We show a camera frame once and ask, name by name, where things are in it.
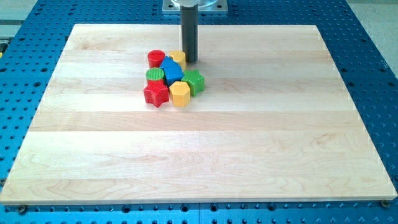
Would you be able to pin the red star block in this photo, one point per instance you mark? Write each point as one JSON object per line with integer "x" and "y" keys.
{"x": 156, "y": 93}

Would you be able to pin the yellow heart block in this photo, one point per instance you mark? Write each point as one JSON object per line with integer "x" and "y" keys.
{"x": 179, "y": 57}

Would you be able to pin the red cylinder block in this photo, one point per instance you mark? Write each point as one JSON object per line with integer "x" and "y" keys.
{"x": 155, "y": 58}

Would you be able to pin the green star block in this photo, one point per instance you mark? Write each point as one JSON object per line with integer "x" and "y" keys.
{"x": 195, "y": 80}

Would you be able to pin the yellow hexagon block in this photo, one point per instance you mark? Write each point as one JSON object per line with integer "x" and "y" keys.
{"x": 180, "y": 94}

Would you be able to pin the blue pentagon block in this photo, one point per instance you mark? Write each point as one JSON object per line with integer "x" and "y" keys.
{"x": 173, "y": 71}

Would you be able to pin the green cylinder block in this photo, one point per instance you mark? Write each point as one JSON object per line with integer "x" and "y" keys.
{"x": 155, "y": 74}

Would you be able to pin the light wooden board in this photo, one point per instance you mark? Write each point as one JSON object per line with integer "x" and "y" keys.
{"x": 274, "y": 123}

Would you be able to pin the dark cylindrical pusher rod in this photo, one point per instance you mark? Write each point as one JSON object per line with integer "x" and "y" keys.
{"x": 189, "y": 28}

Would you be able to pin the silver robot mounting plate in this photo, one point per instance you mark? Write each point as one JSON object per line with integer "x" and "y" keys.
{"x": 206, "y": 7}

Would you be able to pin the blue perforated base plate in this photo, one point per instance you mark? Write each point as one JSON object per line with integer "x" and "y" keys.
{"x": 33, "y": 53}

